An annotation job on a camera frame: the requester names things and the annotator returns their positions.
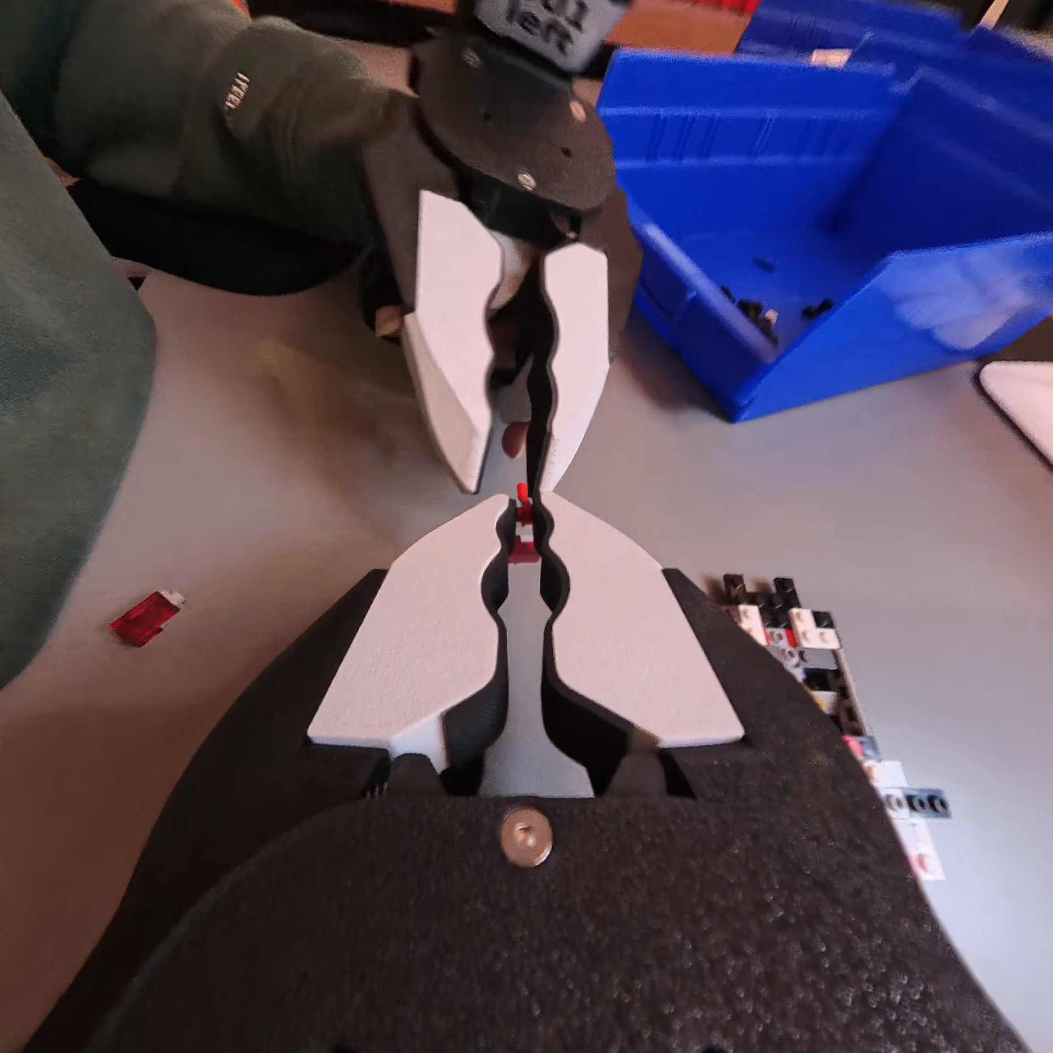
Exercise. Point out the person's left forearm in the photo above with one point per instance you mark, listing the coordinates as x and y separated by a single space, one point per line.
214 115

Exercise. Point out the small red brick assembly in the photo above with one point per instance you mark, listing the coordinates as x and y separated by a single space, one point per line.
524 524

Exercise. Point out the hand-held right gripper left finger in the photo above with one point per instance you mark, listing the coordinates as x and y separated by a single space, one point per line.
412 658

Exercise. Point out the wooden background table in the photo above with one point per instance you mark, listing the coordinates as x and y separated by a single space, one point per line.
691 20

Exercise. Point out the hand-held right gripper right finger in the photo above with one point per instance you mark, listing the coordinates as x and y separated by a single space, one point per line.
642 658

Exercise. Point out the brick car model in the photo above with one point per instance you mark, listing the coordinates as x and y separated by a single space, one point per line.
807 642

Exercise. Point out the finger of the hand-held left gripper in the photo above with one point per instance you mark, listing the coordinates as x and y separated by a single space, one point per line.
453 329
579 346

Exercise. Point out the translucent red brick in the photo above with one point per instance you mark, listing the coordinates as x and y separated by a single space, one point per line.
145 617

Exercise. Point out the white book stand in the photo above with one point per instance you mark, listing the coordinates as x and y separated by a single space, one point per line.
1024 408

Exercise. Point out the large blue plastic bin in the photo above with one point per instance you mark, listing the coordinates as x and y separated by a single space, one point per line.
922 296

